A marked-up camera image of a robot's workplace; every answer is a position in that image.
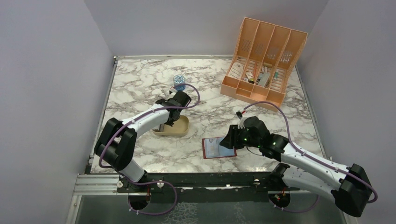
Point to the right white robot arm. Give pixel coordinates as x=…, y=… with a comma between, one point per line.
x=348, y=187

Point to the orange plastic file organizer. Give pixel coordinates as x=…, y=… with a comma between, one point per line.
x=261, y=42

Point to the small items in organizer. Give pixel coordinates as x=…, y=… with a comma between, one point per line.
x=258, y=77

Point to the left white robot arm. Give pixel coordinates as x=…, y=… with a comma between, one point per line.
x=117, y=140

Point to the beige oval tray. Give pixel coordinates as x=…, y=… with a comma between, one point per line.
x=179, y=128

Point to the white blue credit card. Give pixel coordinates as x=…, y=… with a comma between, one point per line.
x=211, y=147

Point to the white striped card in organizer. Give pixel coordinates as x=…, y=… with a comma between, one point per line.
x=236, y=70

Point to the red leather card holder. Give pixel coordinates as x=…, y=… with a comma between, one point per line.
x=223, y=151

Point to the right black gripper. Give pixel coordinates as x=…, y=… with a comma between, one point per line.
x=230, y=141

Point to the blue round tin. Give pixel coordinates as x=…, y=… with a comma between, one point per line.
x=179, y=82

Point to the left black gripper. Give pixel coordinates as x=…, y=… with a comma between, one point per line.
x=169, y=122

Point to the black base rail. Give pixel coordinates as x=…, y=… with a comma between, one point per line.
x=203, y=187

